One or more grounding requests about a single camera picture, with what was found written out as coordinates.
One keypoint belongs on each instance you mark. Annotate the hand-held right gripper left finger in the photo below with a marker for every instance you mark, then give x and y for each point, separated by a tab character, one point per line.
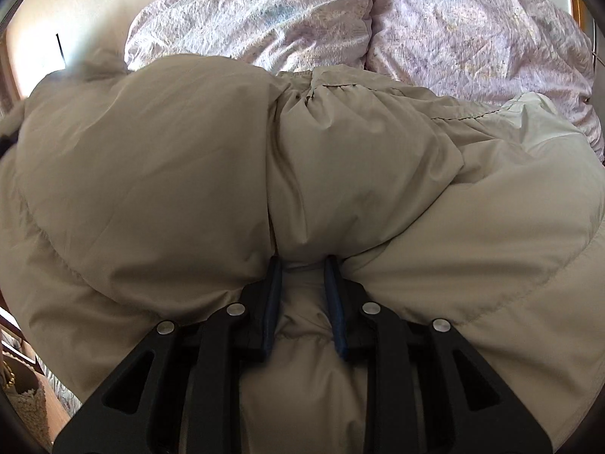
273	293

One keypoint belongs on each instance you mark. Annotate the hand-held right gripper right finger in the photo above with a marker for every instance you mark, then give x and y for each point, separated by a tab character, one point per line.
333	302

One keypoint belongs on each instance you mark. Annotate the cream puffer jacket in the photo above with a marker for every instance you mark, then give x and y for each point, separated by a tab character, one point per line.
142	175

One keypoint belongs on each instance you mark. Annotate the beige lace cloth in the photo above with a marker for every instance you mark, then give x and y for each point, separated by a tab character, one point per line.
23	397

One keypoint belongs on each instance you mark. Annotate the lilac crinkled pillow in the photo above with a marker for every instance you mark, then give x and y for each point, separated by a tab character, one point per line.
472	33
246	14

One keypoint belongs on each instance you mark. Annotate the wooden door with glass panels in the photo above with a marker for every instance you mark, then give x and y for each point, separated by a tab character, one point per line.
576	7

